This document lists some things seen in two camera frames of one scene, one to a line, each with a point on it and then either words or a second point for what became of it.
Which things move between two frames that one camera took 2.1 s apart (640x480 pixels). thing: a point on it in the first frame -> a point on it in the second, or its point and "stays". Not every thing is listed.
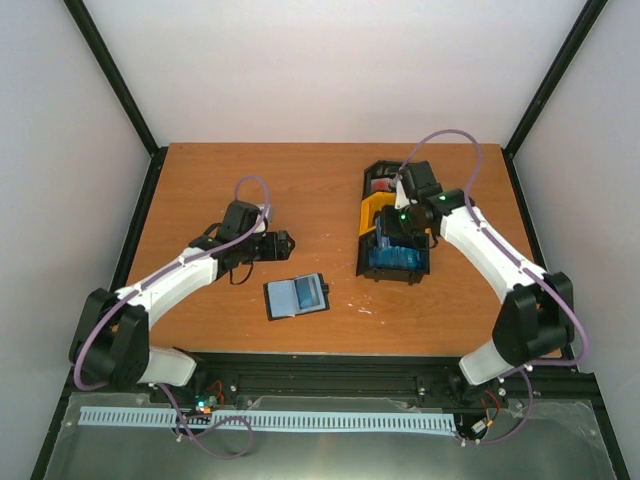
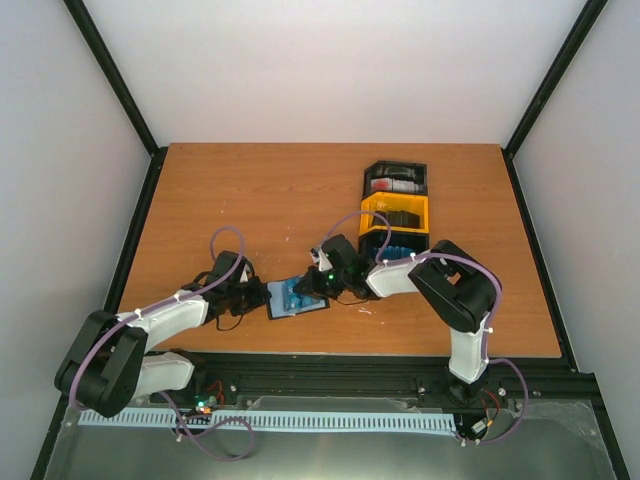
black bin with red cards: x=378 y=176 stays
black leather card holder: x=286 y=299 stays
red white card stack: x=380 y=184 stays
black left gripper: x=274 y=249 -> x=260 y=297
